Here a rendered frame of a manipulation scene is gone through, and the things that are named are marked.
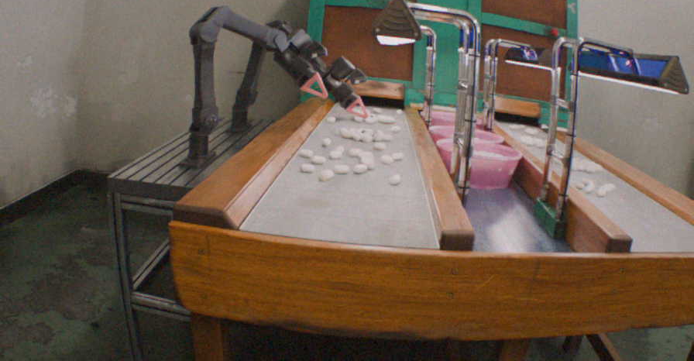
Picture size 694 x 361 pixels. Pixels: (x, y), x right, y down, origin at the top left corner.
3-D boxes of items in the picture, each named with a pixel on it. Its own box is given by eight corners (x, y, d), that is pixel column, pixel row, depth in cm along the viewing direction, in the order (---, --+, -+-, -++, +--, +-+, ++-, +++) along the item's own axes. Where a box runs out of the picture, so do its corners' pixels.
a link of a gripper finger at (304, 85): (335, 87, 180) (314, 67, 179) (334, 89, 173) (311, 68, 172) (320, 103, 181) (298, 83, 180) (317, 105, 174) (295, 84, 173)
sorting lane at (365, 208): (238, 242, 86) (238, 228, 86) (334, 108, 263) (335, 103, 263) (438, 260, 85) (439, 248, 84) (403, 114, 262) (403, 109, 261)
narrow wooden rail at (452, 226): (431, 297, 86) (442, 232, 84) (401, 128, 263) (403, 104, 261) (463, 297, 86) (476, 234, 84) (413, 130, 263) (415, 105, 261)
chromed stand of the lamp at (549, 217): (552, 238, 110) (574, 32, 101) (533, 213, 130) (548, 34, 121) (616, 240, 110) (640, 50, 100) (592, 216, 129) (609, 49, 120)
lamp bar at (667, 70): (661, 88, 82) (663, 51, 81) (567, 70, 143) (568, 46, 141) (689, 95, 82) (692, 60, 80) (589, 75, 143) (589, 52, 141)
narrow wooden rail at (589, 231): (597, 294, 85) (612, 238, 83) (470, 136, 262) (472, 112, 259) (620, 293, 85) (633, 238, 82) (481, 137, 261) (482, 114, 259)
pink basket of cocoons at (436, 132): (448, 170, 173) (451, 139, 171) (413, 152, 198) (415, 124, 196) (514, 170, 181) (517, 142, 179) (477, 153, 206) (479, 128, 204)
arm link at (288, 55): (299, 60, 178) (284, 46, 178) (304, 53, 173) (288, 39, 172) (283, 73, 176) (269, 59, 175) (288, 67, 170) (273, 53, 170)
